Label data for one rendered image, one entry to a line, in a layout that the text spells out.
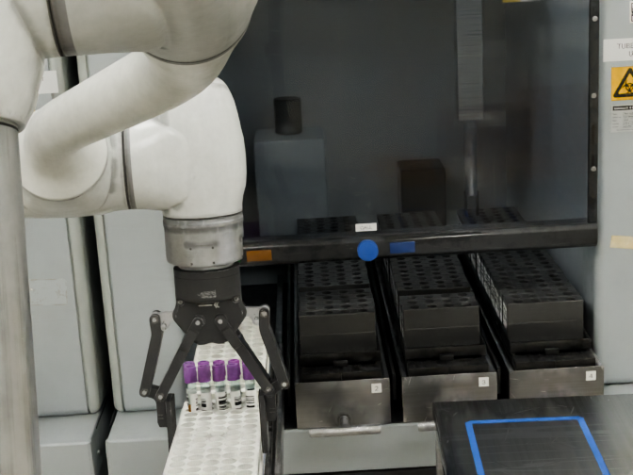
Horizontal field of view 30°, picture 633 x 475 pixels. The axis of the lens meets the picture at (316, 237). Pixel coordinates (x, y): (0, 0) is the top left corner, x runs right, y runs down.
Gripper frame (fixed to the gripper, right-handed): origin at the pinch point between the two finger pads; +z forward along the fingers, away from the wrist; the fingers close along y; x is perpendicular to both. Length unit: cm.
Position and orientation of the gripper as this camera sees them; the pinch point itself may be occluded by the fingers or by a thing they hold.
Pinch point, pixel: (219, 434)
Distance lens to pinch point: 140.1
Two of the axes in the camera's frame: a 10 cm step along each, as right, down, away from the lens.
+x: -0.1, -1.8, 9.8
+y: 10.0, -0.6, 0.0
